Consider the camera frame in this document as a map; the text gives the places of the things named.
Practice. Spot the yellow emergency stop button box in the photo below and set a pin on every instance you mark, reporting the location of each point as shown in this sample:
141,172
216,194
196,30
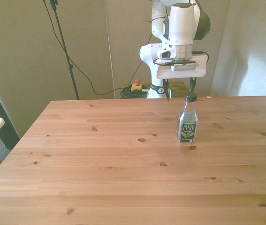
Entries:
137,86

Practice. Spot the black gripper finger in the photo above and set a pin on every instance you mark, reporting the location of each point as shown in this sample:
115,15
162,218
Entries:
166,90
192,85

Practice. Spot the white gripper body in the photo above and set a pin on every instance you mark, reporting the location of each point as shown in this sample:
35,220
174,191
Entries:
199,68

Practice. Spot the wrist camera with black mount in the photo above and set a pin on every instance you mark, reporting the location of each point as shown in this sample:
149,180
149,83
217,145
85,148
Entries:
180,64

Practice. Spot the black camera stand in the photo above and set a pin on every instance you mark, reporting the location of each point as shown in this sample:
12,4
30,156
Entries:
63,44

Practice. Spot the clear Pure Leaf tea bottle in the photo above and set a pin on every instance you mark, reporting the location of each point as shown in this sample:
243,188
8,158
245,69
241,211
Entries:
187,123

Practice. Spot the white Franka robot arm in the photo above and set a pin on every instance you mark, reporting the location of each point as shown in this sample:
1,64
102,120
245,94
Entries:
180,25

